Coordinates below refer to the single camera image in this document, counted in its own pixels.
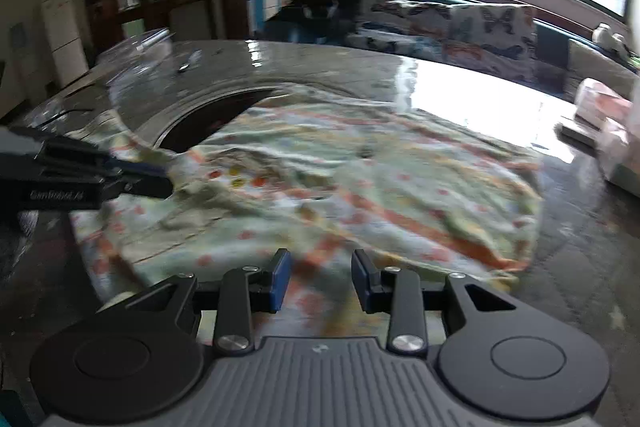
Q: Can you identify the pink tissue pack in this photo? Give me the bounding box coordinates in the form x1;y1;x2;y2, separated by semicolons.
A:
574;77;637;180

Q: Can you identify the clear plastic container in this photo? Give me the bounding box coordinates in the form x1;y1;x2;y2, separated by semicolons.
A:
95;28;175;84

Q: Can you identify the teal sofa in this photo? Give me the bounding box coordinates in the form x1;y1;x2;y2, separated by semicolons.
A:
370;0;640;102

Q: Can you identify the black bag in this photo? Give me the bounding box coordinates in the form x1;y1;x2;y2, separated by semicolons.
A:
265;0;363;44

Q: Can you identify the butterfly print cushion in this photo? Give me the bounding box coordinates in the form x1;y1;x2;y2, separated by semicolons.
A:
346;0;539;84

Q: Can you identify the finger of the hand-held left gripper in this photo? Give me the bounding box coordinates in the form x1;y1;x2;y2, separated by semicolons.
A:
102;155;173;202

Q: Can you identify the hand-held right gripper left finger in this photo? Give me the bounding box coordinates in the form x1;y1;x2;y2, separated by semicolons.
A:
126;249;293;354

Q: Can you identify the floral patterned garment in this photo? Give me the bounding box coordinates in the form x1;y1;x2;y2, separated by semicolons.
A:
69;83;544;333

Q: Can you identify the white refrigerator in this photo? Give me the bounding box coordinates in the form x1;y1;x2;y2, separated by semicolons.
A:
40;0;91;88

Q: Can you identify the metal spoon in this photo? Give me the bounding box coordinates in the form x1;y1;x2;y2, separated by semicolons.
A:
177;50;203;74

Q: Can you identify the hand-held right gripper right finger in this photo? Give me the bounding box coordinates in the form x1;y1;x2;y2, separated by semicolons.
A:
351;249;517;354

